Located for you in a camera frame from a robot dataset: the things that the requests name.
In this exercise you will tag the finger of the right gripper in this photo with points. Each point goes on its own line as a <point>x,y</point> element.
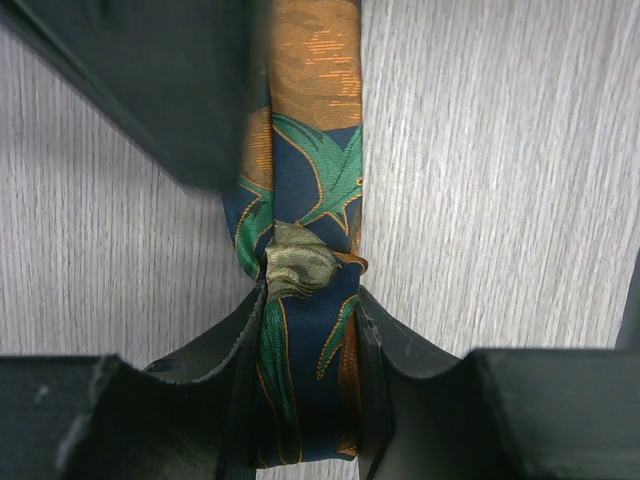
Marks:
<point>178,78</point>

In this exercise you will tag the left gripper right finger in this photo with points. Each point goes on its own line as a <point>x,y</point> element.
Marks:
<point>495,413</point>

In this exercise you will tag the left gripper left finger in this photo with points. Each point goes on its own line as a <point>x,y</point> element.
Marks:
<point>185,416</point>

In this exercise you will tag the floral patterned necktie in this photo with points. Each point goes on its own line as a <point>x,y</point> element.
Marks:
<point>295,221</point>

